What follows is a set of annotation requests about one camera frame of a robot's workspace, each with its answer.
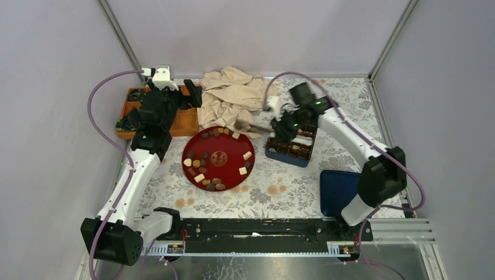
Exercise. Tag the beige crumpled cloth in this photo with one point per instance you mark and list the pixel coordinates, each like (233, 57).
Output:
(230, 95)

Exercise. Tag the navy box lid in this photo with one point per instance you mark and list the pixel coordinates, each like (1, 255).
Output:
(339, 196)

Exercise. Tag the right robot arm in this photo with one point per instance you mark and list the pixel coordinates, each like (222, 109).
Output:
(382, 168)

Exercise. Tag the white block chocolate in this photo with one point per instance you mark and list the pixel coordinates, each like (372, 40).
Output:
(243, 171)

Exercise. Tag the wooden compartment tray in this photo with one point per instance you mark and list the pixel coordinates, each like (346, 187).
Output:
(185, 123)

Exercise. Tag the dark rolled tie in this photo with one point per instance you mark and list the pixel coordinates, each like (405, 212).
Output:
(134, 94)

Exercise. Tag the floral tablecloth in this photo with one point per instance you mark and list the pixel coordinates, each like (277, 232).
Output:
(273, 189)

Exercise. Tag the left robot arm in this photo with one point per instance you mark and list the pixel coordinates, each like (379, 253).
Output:
(114, 235)

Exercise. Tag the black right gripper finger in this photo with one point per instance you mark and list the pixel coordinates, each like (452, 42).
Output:
(284, 135)
(281, 124)

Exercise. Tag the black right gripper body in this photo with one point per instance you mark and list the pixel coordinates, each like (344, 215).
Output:
(295, 120)

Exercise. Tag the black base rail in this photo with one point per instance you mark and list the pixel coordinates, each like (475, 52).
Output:
(247, 237)

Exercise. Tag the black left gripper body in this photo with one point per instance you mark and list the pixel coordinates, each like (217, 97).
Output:
(171, 98)

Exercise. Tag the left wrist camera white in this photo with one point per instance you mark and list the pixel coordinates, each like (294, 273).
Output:
(160, 77)

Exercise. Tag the navy chocolate box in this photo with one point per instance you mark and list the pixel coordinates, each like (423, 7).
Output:
(293, 153)

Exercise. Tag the red round tray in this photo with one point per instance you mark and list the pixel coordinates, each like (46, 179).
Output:
(213, 164)

